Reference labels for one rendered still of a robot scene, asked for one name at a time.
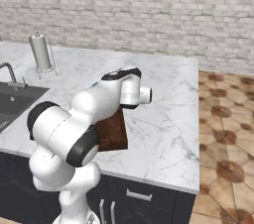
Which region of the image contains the paper towel roll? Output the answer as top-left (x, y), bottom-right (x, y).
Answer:
top-left (28, 33), bottom-right (53, 70)

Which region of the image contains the dark drawer front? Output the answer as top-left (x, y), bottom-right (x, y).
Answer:
top-left (105, 174), bottom-right (179, 216)

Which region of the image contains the dark cupboard door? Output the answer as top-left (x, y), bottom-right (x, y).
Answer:
top-left (86, 181), bottom-right (108, 224)
top-left (106, 201), bottom-right (175, 224)

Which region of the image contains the dark grey sink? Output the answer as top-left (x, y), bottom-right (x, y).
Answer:
top-left (0, 81), bottom-right (51, 134)

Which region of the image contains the silver tap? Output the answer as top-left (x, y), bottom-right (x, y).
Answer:
top-left (0, 61), bottom-right (29, 91)

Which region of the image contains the wire paper towel holder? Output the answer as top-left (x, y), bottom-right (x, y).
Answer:
top-left (33, 31), bottom-right (59, 80)

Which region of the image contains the silver drawer handle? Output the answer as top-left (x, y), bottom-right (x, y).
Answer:
top-left (125, 188), bottom-right (154, 202)

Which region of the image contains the silver cupboard door handle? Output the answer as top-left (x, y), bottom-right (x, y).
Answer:
top-left (109, 200), bottom-right (117, 224)
top-left (98, 198), bottom-right (106, 224)

